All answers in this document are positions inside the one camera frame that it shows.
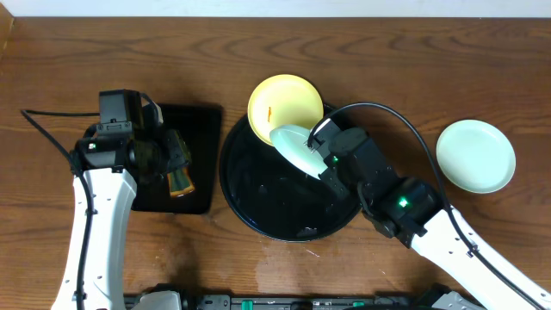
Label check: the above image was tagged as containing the yellow plate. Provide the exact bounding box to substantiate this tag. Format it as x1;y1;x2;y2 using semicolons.
247;74;324;146

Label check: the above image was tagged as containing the black round tray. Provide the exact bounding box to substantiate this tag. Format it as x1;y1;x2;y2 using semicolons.
219;115;361;242

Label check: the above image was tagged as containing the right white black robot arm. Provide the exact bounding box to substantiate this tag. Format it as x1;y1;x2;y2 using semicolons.
306;118;550;309

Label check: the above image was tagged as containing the light green plate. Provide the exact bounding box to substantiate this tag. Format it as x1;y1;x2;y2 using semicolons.
436;120;516;194

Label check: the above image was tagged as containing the black rectangular tray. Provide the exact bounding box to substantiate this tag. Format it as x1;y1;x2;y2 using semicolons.
132;103;222;214

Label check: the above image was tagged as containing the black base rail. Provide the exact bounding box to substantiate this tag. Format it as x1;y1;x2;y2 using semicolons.
124;293;474;310

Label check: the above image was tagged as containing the mint green plate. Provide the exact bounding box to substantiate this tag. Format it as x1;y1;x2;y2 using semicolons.
269;125;328;179

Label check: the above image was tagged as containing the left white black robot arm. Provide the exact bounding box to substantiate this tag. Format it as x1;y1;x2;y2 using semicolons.
53;90;195;309

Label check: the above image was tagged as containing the orange green sponge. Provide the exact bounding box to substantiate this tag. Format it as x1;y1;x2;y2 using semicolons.
167;167;195;198

